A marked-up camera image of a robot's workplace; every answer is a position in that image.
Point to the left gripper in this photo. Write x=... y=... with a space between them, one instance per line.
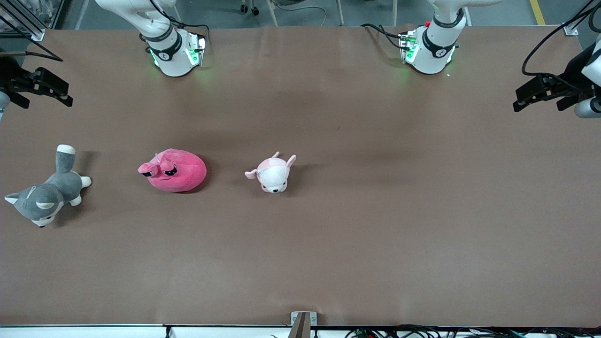
x=571 y=71

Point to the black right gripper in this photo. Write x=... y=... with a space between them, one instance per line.
x=10 y=71

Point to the round pink plush toy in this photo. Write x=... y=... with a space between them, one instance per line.
x=181 y=173

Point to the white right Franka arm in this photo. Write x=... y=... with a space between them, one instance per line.
x=173 y=56

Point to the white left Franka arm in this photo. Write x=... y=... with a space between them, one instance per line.
x=434 y=44

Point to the grey white plush husky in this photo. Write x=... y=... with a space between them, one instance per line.
x=47 y=195

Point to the pale pink plush pig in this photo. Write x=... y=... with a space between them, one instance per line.
x=273 y=176

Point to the aluminium frame profile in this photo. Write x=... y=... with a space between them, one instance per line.
x=35 y=32
x=570 y=29

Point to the metal table edge bracket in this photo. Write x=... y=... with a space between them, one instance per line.
x=303 y=324

